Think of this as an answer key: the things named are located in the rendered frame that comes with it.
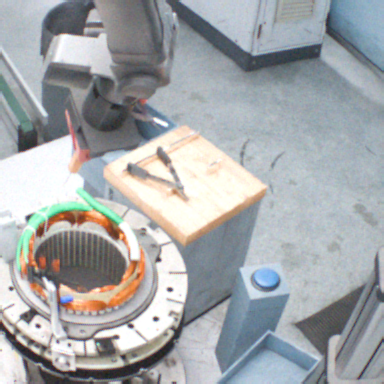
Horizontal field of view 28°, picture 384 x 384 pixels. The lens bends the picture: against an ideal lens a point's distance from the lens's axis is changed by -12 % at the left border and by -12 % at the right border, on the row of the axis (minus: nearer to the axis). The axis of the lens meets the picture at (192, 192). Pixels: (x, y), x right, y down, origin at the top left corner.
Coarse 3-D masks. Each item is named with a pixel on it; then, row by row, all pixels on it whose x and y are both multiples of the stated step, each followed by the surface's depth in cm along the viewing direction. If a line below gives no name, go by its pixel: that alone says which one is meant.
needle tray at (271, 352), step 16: (272, 336) 118; (256, 352) 119; (272, 352) 120; (288, 352) 118; (304, 352) 116; (240, 368) 117; (256, 368) 117; (272, 368) 118; (288, 368) 118; (304, 368) 118
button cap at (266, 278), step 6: (258, 270) 131; (264, 270) 131; (270, 270) 131; (258, 276) 129; (264, 276) 129; (270, 276) 130; (276, 276) 130; (258, 282) 129; (264, 282) 129; (270, 282) 129; (276, 282) 129
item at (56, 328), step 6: (54, 288) 100; (54, 294) 101; (54, 300) 101; (54, 306) 102; (54, 312) 103; (54, 318) 104; (54, 324) 106; (60, 324) 109; (54, 330) 107; (60, 330) 108; (54, 336) 108; (60, 336) 107; (66, 336) 108
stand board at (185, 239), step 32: (128, 160) 142; (160, 160) 143; (192, 160) 144; (224, 160) 145; (128, 192) 138; (160, 192) 137; (224, 192) 139; (256, 192) 140; (160, 224) 135; (192, 224) 133
